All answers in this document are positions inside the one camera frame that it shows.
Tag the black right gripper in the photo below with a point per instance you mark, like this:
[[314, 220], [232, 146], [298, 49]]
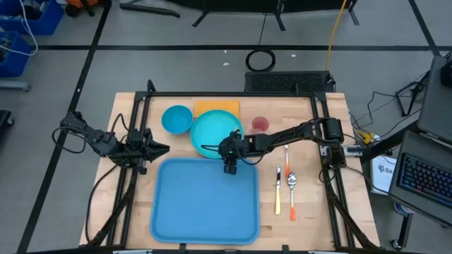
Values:
[[233, 148]]

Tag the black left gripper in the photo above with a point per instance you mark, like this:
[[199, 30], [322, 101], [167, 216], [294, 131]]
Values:
[[137, 150]]

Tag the teal plastic plate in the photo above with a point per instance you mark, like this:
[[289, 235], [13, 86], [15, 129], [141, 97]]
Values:
[[212, 130]]

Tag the blue plastic bowl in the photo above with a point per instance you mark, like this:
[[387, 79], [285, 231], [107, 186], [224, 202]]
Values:
[[176, 120]]

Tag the pink plastic cup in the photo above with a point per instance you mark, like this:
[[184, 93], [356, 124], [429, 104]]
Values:
[[260, 124]]

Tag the orange napkin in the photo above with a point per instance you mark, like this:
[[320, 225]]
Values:
[[212, 105]]

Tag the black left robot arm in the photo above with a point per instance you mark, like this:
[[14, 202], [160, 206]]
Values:
[[100, 140]]

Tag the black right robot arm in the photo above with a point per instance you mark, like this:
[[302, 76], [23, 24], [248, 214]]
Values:
[[282, 135]]

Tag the blue plastic tray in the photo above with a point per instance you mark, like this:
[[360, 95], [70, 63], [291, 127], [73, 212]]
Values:
[[205, 204]]

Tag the black perforated computer case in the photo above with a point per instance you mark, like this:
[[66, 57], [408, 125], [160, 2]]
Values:
[[282, 82]]

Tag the yellow plug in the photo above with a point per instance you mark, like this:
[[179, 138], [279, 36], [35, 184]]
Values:
[[367, 137]]

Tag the black floor bar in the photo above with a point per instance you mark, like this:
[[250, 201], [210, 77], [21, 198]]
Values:
[[148, 10]]

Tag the black divider panel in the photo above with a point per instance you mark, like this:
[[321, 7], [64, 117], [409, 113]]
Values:
[[247, 3]]

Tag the white printed paper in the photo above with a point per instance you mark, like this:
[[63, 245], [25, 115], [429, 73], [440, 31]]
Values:
[[383, 176]]

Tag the black caster foot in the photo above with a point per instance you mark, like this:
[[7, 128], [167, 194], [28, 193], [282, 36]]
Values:
[[5, 118]]

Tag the grey metal bar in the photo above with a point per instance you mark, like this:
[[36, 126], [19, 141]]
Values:
[[14, 85]]

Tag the blue storage bin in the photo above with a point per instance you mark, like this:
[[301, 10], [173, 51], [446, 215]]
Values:
[[49, 21], [17, 63]]

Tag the black cart leg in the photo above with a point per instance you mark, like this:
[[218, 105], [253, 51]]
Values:
[[406, 229]]

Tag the laptop with lit keyboard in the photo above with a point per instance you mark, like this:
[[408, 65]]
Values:
[[423, 176]]

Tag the grey laptop lid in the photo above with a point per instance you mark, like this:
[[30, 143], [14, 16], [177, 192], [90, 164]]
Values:
[[436, 106]]

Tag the black box device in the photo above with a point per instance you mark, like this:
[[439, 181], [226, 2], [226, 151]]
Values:
[[447, 75]]

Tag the black metal table frame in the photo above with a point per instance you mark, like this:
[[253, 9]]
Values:
[[229, 94]]

